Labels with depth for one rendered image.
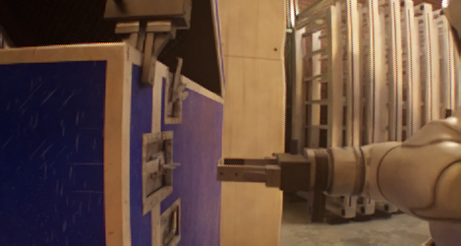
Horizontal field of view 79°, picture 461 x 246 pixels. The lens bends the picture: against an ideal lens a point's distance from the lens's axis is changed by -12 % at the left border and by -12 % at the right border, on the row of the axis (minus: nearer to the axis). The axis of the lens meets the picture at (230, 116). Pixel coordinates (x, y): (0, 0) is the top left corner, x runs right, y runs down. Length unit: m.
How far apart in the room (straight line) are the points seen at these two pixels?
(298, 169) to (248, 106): 1.29
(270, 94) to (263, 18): 0.45
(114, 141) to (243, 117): 1.39
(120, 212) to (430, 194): 0.38
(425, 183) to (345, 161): 0.18
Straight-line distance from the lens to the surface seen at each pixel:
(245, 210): 1.85
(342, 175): 0.55
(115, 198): 0.44
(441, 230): 0.94
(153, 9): 0.51
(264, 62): 1.85
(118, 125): 0.42
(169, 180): 0.65
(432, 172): 0.41
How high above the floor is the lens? 0.86
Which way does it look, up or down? 1 degrees up
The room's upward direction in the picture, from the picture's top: 1 degrees clockwise
